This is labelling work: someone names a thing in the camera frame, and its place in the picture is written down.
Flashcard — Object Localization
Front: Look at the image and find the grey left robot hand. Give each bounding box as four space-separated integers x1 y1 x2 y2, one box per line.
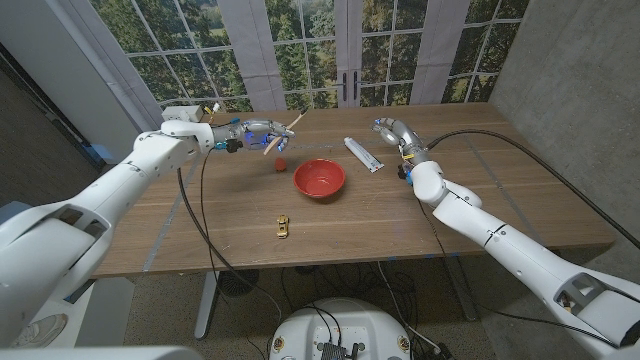
212 118 296 153

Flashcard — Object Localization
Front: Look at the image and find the wooden toothbrush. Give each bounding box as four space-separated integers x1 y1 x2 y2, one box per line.
263 110 308 156

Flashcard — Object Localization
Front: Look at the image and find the white toothpaste tube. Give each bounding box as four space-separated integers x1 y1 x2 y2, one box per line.
343 136 385 174

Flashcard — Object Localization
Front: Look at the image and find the red bowl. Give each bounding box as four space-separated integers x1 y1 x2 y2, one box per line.
292 158 347 199

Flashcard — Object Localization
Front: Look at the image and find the white power strip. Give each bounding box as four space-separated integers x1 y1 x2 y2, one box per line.
161 104 204 123

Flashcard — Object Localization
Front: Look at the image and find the printed window backdrop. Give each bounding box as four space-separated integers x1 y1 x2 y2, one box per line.
64 0 531 114

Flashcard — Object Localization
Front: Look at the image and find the black round fan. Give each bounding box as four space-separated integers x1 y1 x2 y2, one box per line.
219 269 260 299

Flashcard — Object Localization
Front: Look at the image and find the white table leg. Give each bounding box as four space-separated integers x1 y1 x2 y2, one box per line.
444 257 481 321
193 270 221 341

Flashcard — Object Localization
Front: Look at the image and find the white robot torso base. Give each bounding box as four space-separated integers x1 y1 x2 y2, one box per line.
268 297 414 360

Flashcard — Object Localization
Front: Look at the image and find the blue chair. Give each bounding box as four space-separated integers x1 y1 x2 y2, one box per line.
0 200 31 226

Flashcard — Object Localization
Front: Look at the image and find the white shoe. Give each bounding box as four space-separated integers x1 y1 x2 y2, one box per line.
9 313 69 349

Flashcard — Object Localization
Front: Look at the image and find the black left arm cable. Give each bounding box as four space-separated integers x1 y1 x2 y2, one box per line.
177 149 284 321

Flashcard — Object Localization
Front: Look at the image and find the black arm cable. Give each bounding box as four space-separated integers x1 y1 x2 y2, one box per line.
426 128 640 251
177 149 284 321

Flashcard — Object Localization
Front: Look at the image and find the white floor cable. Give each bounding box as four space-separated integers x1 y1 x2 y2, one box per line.
377 262 441 351

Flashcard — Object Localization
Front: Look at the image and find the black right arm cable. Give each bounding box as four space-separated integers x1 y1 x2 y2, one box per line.
426 128 640 251

